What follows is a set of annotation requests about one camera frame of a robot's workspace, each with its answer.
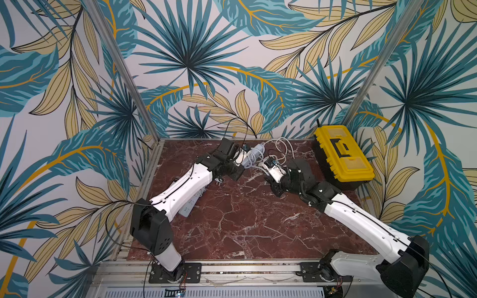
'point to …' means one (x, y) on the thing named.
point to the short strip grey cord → (253, 157)
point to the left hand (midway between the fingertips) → (238, 170)
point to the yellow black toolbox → (341, 158)
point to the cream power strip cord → (282, 152)
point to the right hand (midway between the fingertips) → (268, 174)
